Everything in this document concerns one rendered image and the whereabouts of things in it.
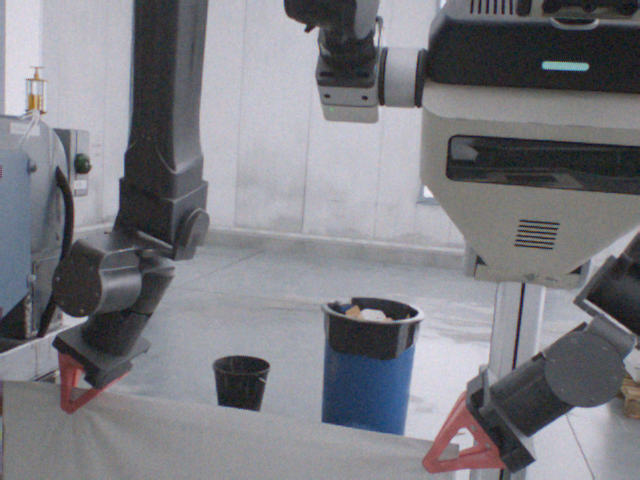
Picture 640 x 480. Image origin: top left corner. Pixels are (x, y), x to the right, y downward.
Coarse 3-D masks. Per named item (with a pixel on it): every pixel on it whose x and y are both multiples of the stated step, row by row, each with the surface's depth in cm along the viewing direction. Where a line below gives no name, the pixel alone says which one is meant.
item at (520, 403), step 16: (528, 368) 57; (496, 384) 59; (512, 384) 57; (528, 384) 56; (544, 384) 55; (496, 400) 57; (512, 400) 56; (528, 400) 56; (544, 400) 55; (560, 400) 55; (496, 416) 54; (512, 416) 56; (528, 416) 56; (544, 416) 56; (560, 416) 56; (512, 432) 54; (528, 432) 57; (528, 448) 54; (528, 464) 54
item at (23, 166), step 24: (0, 168) 31; (24, 168) 38; (0, 192) 33; (24, 192) 38; (0, 216) 33; (24, 216) 39; (0, 240) 33; (24, 240) 39; (0, 264) 33; (24, 264) 39; (0, 288) 34; (24, 288) 39; (0, 312) 32
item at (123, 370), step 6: (84, 366) 63; (120, 366) 65; (126, 366) 67; (132, 366) 70; (78, 372) 70; (114, 372) 64; (120, 372) 66; (126, 372) 69; (72, 378) 69; (78, 378) 70; (84, 378) 63; (90, 378) 63; (108, 378) 64; (114, 378) 66; (120, 378) 68; (72, 384) 69; (90, 384) 63; (96, 384) 63; (102, 384) 63
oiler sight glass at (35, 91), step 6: (30, 84) 77; (36, 84) 77; (42, 84) 77; (30, 90) 77; (36, 90) 77; (42, 90) 78; (30, 96) 77; (36, 96) 77; (42, 96) 78; (30, 102) 77; (36, 102) 77; (42, 102) 78; (24, 108) 78; (30, 108) 77; (36, 108) 77; (42, 108) 78
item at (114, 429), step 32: (0, 384) 70; (32, 384) 70; (0, 416) 70; (32, 416) 70; (64, 416) 70; (96, 416) 69; (128, 416) 68; (160, 416) 66; (192, 416) 65; (224, 416) 64; (256, 416) 66; (288, 416) 65; (32, 448) 71; (64, 448) 70; (96, 448) 69; (128, 448) 68; (160, 448) 67; (192, 448) 66; (224, 448) 65; (256, 448) 64; (288, 448) 64; (320, 448) 63; (352, 448) 63; (384, 448) 62; (416, 448) 61; (448, 448) 61
